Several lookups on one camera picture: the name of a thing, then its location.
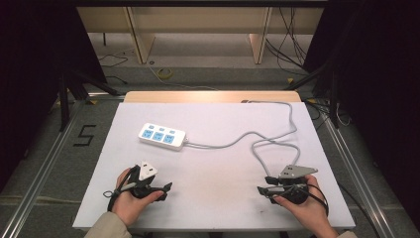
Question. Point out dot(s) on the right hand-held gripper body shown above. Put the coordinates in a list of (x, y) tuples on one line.
[(295, 172)]

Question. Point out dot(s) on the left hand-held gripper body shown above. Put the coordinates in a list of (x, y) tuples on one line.
[(147, 172)]

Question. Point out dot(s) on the white power strip blue sockets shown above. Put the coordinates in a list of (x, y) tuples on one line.
[(161, 136)]

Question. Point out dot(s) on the person's left hand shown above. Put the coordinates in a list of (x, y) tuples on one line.
[(127, 205)]

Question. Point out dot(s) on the person's right hand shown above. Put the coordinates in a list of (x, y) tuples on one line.
[(307, 208)]

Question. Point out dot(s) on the white table cover sheet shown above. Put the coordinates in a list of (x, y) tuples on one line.
[(214, 172)]

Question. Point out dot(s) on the black metal stand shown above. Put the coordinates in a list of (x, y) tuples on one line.
[(330, 89), (71, 89)]

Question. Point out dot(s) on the yellow tape roll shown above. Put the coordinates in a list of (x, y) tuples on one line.
[(164, 73)]

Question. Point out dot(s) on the aluminium floor rail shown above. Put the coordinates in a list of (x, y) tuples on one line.
[(36, 185), (356, 172)]

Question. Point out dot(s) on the light wooden desk frame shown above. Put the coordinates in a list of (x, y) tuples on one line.
[(198, 20)]

